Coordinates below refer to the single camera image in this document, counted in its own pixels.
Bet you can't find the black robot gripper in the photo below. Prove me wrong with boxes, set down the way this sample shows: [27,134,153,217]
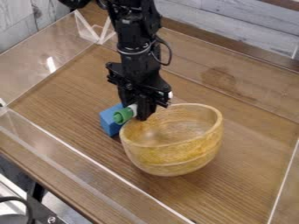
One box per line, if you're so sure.
[106,46,172,121]

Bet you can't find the green white marker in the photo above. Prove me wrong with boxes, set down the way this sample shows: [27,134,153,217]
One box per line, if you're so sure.
[113,103,137,125]

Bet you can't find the brown wooden bowl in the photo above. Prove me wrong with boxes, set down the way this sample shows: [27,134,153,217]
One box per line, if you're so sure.
[118,103,224,177]

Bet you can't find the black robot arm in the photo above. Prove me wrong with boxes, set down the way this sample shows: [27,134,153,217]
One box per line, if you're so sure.
[58,0,172,121]

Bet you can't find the blue foam block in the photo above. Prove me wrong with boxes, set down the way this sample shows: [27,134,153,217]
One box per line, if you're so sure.
[98,103,123,137]

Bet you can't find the black metal stand base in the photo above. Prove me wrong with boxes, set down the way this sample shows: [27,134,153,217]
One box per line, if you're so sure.
[0,198,62,224]

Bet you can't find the clear acrylic triangle bracket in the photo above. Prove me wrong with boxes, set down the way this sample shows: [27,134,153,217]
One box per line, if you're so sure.
[73,10,115,45]

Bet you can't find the black cable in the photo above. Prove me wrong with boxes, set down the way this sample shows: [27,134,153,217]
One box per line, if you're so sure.
[0,194,33,224]

